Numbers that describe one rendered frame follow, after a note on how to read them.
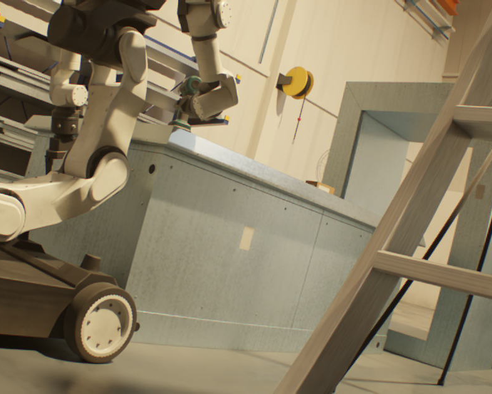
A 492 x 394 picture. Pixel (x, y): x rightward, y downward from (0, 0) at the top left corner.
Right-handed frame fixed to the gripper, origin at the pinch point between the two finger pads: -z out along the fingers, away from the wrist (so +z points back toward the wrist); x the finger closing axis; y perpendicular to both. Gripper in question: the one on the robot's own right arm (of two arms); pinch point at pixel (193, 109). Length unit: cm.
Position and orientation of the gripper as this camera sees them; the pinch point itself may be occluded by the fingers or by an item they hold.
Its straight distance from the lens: 188.6
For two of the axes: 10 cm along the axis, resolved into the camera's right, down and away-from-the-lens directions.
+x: -9.0, -2.8, -3.5
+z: 3.6, 0.2, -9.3
